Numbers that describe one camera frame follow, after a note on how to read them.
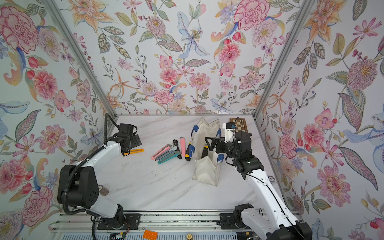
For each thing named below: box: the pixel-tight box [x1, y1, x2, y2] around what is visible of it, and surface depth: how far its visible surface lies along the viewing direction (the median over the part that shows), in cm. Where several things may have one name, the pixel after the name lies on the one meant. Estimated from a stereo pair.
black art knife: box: [172, 139, 183, 160], surface depth 103 cm
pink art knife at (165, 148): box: [151, 144, 172, 160], surface depth 102 cm
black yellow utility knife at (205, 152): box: [201, 145, 209, 158], surface depth 102 cm
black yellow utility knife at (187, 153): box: [185, 142, 192, 161], surface depth 99 cm
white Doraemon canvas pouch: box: [189, 117, 225, 187], surface depth 87 cm
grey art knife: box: [157, 146, 178, 160], surface depth 100 cm
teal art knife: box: [157, 151, 181, 164], surface depth 98 cm
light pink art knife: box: [180, 136, 186, 157], surface depth 106 cm
